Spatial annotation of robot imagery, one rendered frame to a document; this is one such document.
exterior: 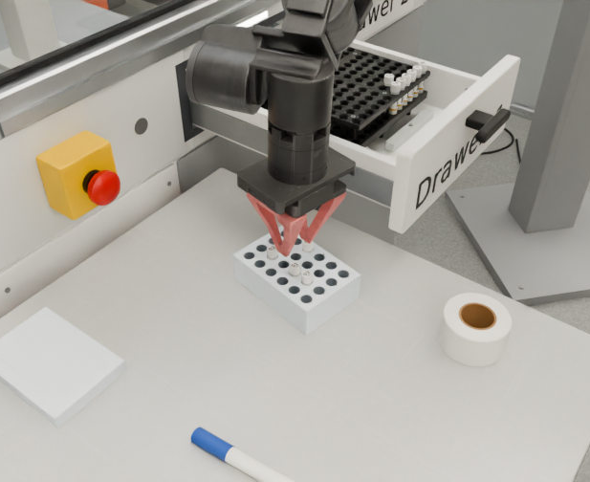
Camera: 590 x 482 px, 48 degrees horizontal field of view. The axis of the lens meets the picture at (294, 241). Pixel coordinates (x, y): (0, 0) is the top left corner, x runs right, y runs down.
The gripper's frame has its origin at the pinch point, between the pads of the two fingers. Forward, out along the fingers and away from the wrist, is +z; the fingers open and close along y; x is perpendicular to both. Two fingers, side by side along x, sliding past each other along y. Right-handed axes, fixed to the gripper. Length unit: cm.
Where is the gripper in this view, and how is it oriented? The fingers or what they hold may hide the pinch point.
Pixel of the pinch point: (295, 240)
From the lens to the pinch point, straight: 69.5
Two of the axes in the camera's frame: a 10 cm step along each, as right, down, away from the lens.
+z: -0.3, 7.6, 6.5
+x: 6.8, 4.9, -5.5
